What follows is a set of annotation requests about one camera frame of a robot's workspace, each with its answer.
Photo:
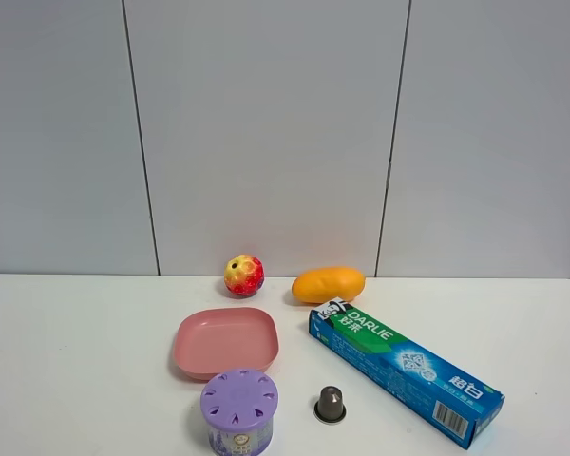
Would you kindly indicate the green blue toothpaste box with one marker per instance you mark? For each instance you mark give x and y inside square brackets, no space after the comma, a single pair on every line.
[458,404]

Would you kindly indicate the red yellow toy apple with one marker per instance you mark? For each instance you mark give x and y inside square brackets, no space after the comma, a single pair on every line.
[243,275]

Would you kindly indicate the orange toy mango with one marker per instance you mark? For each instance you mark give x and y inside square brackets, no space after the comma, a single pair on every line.
[320,285]

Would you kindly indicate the pink square plate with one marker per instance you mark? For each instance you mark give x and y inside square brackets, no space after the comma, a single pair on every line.
[212,341]

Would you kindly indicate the purple air freshener jar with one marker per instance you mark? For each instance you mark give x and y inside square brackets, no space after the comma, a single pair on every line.
[238,407]

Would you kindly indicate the grey coffee capsule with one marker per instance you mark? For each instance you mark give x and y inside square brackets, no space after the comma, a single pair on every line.
[329,407]

